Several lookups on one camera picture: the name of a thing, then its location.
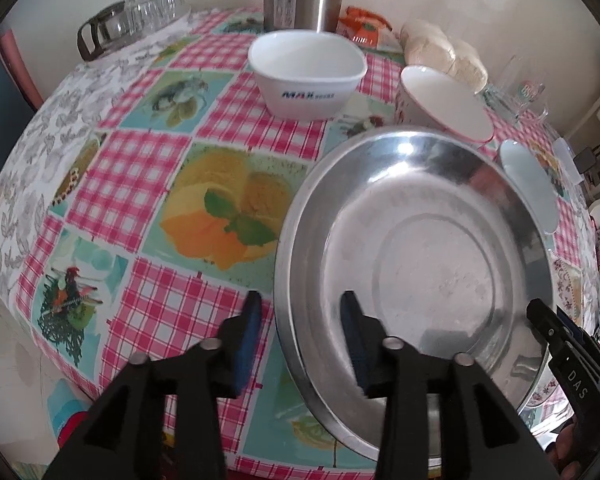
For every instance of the pink checked picture tablecloth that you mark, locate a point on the pink checked picture tablecloth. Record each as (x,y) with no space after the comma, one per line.
(150,170)

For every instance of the small white saucer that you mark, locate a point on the small white saucer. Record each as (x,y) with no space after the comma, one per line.
(527,185)

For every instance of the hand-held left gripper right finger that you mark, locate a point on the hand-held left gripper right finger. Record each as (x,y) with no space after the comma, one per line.
(354,340)

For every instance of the large steel plate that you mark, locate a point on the large steel plate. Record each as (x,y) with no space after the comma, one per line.
(430,260)

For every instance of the white square bowl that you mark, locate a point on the white square bowl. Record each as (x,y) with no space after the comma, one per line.
(305,80)

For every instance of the white tray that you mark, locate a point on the white tray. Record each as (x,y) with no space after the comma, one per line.
(155,35)

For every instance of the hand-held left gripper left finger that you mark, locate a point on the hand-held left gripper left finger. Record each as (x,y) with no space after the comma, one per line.
(246,340)

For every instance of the clear drinking glass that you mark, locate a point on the clear drinking glass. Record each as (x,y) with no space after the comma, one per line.
(139,12)
(176,0)
(157,6)

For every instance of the floral rim plate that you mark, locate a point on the floral rim plate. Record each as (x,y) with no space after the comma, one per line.
(567,280)

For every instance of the clear glass mug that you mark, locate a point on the clear glass mug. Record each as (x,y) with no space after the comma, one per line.
(525,90)

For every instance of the grey leaf print tablecloth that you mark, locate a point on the grey leaf print tablecloth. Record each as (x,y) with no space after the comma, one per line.
(35,155)

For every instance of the person's right hand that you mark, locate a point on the person's right hand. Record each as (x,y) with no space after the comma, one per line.
(562,452)

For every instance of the bag of white buns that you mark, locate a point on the bag of white buns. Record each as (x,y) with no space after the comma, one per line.
(445,50)

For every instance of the white bowl with red rim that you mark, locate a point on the white bowl with red rim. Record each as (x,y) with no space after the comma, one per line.
(445,100)

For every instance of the white plastic lid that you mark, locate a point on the white plastic lid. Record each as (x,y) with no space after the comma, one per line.
(566,160)

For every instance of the orange snack packet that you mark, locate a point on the orange snack packet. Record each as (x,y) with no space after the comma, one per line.
(367,27)

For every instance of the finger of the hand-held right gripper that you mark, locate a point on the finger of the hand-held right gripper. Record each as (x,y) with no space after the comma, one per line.
(575,360)

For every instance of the pink chair back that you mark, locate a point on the pink chair back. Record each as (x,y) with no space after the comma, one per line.
(12,55)

